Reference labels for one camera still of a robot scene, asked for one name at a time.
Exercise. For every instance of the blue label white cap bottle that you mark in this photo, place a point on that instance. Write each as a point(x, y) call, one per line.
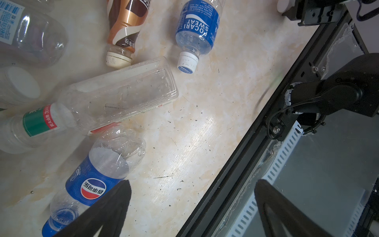
point(196, 31)

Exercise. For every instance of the clear bottle white cap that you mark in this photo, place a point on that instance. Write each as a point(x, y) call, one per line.
point(285, 5)

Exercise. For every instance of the pepsi bottle blue cap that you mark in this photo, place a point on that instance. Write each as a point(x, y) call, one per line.
point(115, 153)

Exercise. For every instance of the brown gold coffee bottle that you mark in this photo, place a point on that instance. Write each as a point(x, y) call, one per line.
point(126, 18)

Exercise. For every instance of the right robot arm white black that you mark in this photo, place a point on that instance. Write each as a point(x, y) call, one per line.
point(354, 87)

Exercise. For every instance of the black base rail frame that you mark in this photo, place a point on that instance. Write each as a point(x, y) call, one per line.
point(234, 185)

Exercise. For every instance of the white slotted cable duct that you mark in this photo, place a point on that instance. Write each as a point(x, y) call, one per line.
point(280, 157)

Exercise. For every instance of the clear bottle blue label cap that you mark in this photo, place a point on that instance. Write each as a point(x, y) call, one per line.
point(30, 34)

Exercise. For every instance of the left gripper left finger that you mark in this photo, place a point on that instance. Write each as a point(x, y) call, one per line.
point(106, 217)

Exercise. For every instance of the small clear bottle green cap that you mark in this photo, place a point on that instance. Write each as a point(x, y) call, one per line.
point(18, 87)

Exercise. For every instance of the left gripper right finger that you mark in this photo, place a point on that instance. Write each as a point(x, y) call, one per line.
point(280, 218)

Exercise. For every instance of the long clear bottle green label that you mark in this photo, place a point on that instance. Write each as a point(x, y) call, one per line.
point(92, 105)

